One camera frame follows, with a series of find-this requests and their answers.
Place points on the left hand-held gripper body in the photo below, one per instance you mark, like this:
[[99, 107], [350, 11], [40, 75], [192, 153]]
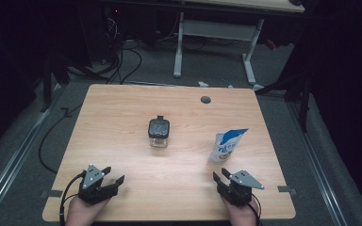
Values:
[[91, 179]]

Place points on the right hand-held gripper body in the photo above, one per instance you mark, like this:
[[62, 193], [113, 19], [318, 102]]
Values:
[[240, 185]]

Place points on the white and blue pouch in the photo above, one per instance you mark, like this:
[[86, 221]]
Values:
[[226, 146]]

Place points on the glass jar with black lid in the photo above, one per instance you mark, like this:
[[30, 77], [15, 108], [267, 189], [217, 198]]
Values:
[[159, 129]]

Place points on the person's right hand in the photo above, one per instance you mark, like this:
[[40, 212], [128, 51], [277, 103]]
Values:
[[243, 216]]

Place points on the person's left hand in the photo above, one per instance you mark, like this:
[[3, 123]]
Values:
[[81, 213]]

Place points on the grey tape piece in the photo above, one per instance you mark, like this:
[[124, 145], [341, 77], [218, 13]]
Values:
[[52, 193], [286, 189]]

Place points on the white scrap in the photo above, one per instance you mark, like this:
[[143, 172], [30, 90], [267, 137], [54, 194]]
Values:
[[203, 84]]

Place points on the black metal stand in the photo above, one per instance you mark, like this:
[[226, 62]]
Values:
[[46, 94], [304, 109]]

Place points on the small red object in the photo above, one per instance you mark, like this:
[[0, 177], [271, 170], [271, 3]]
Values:
[[271, 44]]

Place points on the aluminium floor rail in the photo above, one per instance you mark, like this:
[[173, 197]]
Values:
[[314, 163], [12, 163]]

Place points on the desk with white metal frame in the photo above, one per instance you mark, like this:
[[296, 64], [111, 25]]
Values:
[[213, 29]]

